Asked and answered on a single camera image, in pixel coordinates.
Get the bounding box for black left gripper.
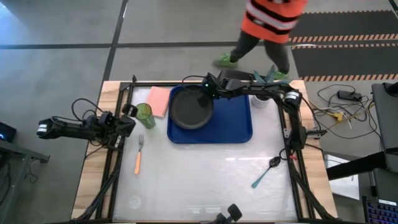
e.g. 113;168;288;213
109;103;139;149

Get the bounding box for green translucent cup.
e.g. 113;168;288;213
134;103;157;130

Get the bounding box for dark grey round plate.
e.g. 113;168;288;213
169;84;215;131

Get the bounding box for fork with orange handle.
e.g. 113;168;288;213
134;134;145;175

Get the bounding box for blue plastic tray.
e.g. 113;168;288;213
167;84;253;144

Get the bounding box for pink folded napkin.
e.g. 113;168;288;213
147;86;171;118

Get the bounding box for white plant pot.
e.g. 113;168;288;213
250;94;270;110

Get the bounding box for white table mat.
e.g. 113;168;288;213
113;85;299;222

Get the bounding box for person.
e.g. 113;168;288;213
212;0;308;81

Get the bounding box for grey side desk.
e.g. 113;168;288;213
0;139;50;224

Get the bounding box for black device with blue light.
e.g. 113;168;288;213
0;121;17;143

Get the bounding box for black striped floor mat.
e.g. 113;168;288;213
291;42;398;82
289;10;398;44

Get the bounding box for black power adapter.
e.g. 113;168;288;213
337;90;363;101

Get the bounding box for white cardboard box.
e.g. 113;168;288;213
323;154;361;200

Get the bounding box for grey equipment case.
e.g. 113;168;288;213
371;81;398;174

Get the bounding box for backlit computer keyboard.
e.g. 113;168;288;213
362;195;398;224

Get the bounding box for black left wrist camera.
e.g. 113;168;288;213
98;111;114;129

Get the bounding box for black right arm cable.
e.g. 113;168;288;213
181;74;208;93

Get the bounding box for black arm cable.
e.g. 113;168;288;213
70;98;105;126
181;74;208;93

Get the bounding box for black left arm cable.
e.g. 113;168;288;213
70;98;105;126

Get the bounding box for spoon with teal handle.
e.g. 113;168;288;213
251;156;282;189

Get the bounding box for black exterior camera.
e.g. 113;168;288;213
214;203;243;224

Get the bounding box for tangled floor cables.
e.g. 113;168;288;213
307;83;382;140

